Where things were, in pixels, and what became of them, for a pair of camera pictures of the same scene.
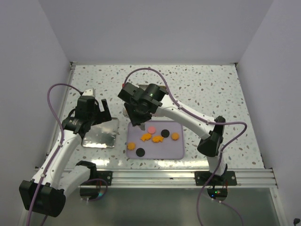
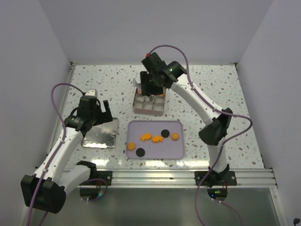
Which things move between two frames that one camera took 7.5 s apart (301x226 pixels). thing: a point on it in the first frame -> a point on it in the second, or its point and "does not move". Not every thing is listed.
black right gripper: x=136 y=120 -> x=145 y=88
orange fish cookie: x=157 y=139 does not move
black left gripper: x=102 y=116 does not move
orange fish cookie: x=146 y=136 does not move
